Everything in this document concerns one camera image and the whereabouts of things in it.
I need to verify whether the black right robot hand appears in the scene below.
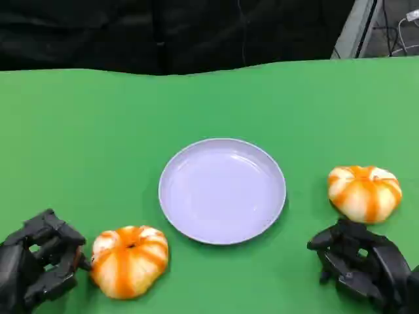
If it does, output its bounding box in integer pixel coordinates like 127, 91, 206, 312
306, 218, 412, 314

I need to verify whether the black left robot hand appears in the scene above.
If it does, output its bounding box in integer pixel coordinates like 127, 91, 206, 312
0, 208, 92, 314

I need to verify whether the orange white toy bread roll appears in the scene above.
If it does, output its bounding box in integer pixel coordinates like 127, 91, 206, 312
89, 225, 170, 300
327, 166, 403, 224

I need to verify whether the green table cloth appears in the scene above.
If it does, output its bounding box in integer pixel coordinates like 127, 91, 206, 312
0, 55, 419, 314

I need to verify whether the lilac plate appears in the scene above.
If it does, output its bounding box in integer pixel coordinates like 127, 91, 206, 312
158, 137, 287, 246

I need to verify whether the black backdrop curtain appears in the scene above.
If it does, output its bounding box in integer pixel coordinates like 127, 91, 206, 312
0, 0, 357, 76

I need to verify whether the white cable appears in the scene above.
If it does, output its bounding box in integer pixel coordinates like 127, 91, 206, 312
391, 16, 419, 56

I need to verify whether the black floor cable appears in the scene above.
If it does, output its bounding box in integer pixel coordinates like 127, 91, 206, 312
373, 0, 401, 57

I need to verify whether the grey metal frame post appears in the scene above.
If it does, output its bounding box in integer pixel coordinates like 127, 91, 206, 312
330, 0, 383, 60

